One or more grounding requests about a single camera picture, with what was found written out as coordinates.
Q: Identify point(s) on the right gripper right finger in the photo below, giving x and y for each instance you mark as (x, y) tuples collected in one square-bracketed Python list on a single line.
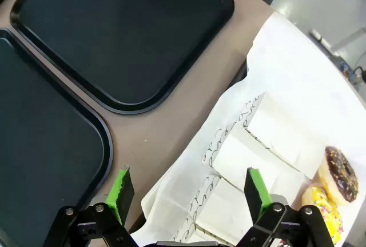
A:
[(257, 192)]

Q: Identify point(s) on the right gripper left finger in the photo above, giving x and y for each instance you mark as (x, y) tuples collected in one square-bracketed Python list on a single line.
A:
[(117, 192)]

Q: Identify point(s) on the glazed donut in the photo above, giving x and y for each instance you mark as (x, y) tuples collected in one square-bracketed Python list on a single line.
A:
[(246, 155)]

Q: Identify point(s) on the chocolate topped donut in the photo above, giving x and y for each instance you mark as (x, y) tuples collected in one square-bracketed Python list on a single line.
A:
[(220, 207)]

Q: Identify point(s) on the white printed paper donut box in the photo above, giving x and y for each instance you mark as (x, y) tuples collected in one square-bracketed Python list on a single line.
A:
[(283, 132), (200, 234)]

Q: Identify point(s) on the yellow sprinkled donut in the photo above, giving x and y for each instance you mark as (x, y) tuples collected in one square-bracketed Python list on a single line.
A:
[(326, 204)]

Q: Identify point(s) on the chocolate sprinkled donut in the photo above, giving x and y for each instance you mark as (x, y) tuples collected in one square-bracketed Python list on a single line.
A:
[(341, 175)]

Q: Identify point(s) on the black square serving tray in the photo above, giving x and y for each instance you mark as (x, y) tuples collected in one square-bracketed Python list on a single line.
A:
[(120, 38), (43, 129)]

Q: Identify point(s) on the white paper sheet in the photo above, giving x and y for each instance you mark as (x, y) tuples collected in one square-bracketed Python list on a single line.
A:
[(291, 72)]

